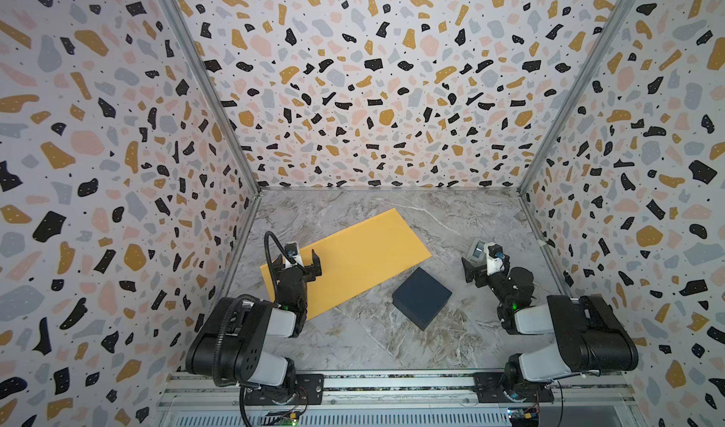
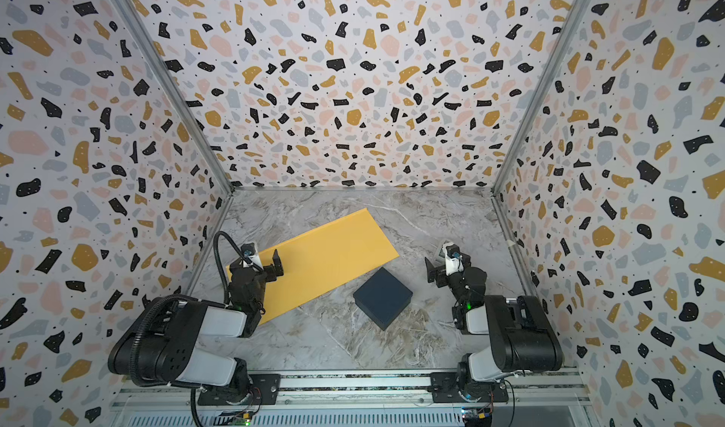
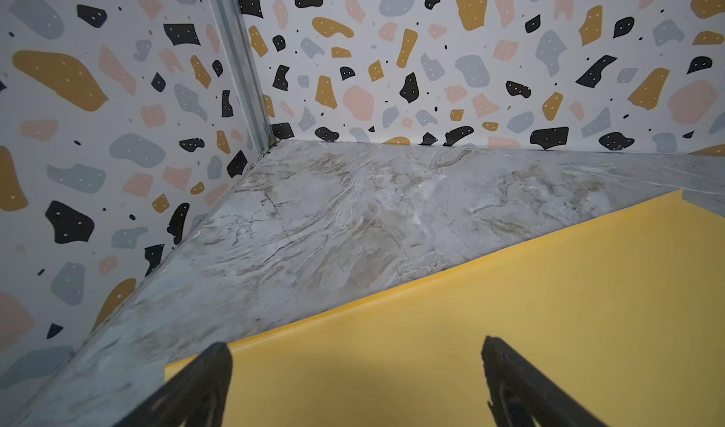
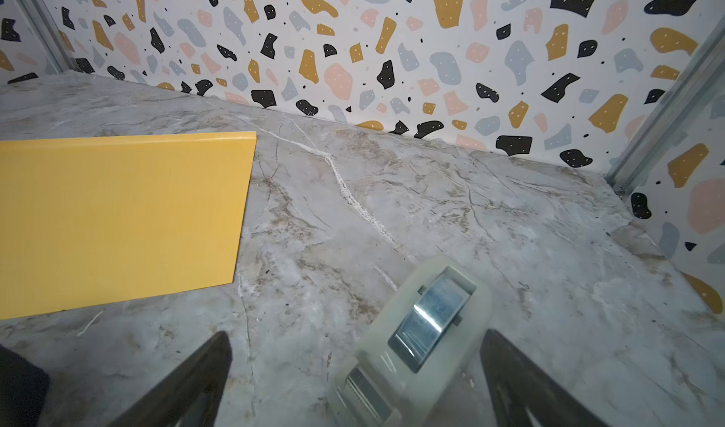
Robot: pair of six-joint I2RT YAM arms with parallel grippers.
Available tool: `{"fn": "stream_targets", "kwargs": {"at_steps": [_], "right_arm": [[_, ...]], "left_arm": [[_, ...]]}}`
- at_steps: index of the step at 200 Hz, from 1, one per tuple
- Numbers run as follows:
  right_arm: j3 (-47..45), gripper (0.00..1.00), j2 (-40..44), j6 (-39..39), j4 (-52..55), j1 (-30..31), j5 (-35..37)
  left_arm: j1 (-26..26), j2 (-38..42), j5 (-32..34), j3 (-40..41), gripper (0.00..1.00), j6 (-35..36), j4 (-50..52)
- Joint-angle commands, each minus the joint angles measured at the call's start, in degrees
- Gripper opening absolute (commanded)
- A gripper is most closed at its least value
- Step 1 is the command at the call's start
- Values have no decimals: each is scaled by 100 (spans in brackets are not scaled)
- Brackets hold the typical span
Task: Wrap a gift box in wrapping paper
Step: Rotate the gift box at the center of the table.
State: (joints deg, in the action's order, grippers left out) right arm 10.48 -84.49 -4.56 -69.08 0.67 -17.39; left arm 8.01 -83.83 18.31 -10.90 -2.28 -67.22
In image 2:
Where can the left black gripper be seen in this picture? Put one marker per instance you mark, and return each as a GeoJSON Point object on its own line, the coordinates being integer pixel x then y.
{"type": "Point", "coordinates": [267, 271]}

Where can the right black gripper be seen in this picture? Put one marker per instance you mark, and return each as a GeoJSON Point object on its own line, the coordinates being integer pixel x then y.
{"type": "Point", "coordinates": [431, 271]}

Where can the dark blue gift box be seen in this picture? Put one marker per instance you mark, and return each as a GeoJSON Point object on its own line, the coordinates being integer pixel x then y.
{"type": "Point", "coordinates": [383, 297]}

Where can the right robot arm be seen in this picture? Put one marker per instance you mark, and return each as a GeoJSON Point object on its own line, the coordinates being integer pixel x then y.
{"type": "Point", "coordinates": [521, 339]}

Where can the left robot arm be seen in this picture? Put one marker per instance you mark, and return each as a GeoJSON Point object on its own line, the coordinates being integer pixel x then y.
{"type": "Point", "coordinates": [161, 348]}

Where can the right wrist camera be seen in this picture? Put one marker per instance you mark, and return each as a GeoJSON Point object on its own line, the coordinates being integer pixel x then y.
{"type": "Point", "coordinates": [448, 252]}

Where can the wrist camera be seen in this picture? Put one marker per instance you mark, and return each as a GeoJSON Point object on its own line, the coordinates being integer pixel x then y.
{"type": "Point", "coordinates": [251, 254]}
{"type": "Point", "coordinates": [448, 252]}

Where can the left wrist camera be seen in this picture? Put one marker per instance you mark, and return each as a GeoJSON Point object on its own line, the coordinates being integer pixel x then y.
{"type": "Point", "coordinates": [251, 254]}

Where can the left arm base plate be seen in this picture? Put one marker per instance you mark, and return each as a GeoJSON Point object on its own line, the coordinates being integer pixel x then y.
{"type": "Point", "coordinates": [257, 389]}

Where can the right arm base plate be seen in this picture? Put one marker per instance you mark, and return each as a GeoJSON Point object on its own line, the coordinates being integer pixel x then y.
{"type": "Point", "coordinates": [453, 388]}

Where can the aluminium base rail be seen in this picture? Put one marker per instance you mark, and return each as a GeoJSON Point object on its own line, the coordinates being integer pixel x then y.
{"type": "Point", "coordinates": [367, 398]}

